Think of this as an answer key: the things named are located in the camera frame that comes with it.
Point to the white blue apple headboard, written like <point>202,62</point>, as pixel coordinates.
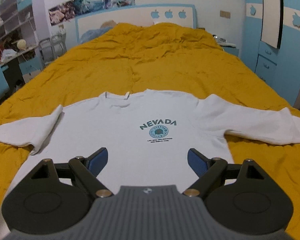
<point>142,15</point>

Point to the blue pillow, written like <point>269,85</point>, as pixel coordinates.
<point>95,33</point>

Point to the hanging white black panel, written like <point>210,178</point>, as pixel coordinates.
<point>272,22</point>

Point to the wall bookshelf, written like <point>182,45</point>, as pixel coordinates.
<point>17,23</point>

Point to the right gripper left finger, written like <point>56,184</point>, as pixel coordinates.
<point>86,170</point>

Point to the mustard yellow bed quilt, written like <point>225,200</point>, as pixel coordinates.
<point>165,56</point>

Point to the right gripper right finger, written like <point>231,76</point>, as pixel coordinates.
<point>210,173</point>

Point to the white Nevada sweatshirt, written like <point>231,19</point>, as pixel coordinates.
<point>148,134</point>

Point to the bedside nightstand with items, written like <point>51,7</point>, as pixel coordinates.
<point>230,48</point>

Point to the beige wall switch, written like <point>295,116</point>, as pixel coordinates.
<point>225,14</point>

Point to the anime wall poster strip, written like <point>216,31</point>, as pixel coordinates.
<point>71,9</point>

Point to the round white lamp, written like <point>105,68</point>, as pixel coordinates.
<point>21,44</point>

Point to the grey metal chair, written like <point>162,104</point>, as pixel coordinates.
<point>52,48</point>

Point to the blue white desk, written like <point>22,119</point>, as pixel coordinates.
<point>17,71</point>

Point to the blue white wardrobe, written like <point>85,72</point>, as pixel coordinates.
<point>278,68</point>

